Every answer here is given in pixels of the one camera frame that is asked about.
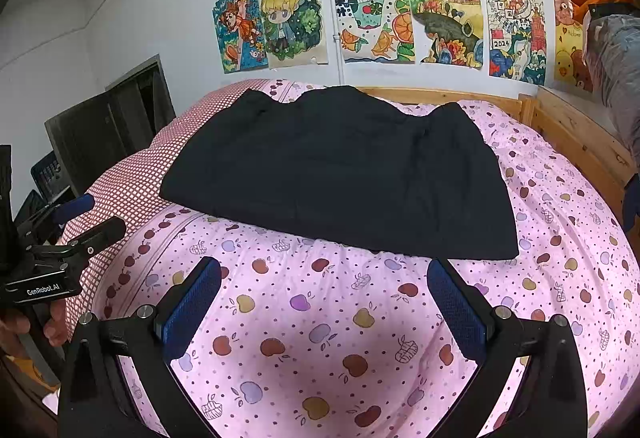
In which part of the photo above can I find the black jacket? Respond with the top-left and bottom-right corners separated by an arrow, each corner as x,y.
159,86 -> 520,261

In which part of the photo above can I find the person's left hand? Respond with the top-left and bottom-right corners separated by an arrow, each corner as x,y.
0,302 -> 69,347

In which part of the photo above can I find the city tower drawing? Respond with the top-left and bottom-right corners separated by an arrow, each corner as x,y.
479,0 -> 548,86

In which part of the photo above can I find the white wall pipe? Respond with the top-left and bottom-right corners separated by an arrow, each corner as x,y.
327,0 -> 347,86

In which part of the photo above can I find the clear storage bag of clothes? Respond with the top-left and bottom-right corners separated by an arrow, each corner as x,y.
570,0 -> 640,234

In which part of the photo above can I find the pink apple-print quilt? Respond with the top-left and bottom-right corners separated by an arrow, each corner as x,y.
92,78 -> 640,438

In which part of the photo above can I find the ship and goldfish drawing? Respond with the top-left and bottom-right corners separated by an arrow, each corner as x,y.
332,0 -> 416,64

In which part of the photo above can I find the blond child drawing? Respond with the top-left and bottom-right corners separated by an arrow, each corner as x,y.
256,0 -> 328,68

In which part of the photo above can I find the dark cabinet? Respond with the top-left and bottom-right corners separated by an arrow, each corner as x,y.
44,56 -> 177,199

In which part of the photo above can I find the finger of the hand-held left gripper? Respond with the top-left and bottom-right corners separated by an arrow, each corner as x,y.
15,192 -> 97,240
25,216 -> 128,265

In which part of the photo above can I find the swimming girl drawing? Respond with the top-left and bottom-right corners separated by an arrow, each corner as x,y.
212,0 -> 271,73

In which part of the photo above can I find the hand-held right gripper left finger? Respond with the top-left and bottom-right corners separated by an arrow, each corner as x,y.
57,256 -> 223,438

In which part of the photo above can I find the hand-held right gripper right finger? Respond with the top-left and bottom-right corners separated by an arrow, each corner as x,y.
426,258 -> 590,438

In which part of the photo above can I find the yellow bear drawing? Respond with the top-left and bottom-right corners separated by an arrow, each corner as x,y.
552,0 -> 596,93

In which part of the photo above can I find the hillside landscape drawing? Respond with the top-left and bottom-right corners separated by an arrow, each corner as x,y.
407,0 -> 485,68

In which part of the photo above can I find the wooden bed frame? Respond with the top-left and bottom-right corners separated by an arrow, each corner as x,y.
357,86 -> 638,224

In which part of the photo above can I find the red striped pillow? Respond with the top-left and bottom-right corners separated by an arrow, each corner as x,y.
57,86 -> 261,319

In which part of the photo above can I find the dark plastic crate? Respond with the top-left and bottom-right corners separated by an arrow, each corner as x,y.
14,158 -> 73,226

